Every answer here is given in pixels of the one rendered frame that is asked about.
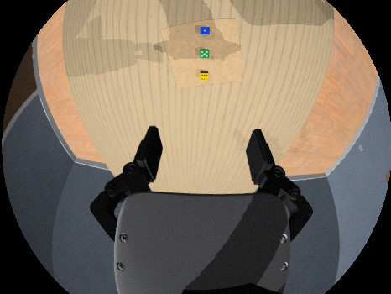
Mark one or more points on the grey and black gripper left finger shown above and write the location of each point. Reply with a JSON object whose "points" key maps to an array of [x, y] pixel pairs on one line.
{"points": [[136, 177]]}

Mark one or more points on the tan mat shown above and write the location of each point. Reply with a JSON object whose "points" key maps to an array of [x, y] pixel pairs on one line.
{"points": [[183, 44]]}

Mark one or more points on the yellow die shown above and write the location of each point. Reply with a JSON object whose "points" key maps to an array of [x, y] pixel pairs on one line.
{"points": [[204, 75]]}

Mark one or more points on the blue die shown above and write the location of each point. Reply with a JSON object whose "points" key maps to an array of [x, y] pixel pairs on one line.
{"points": [[205, 30]]}

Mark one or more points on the green die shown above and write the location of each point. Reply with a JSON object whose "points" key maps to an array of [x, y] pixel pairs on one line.
{"points": [[204, 53]]}

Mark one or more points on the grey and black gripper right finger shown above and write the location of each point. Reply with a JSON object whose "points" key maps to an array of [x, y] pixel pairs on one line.
{"points": [[272, 180]]}

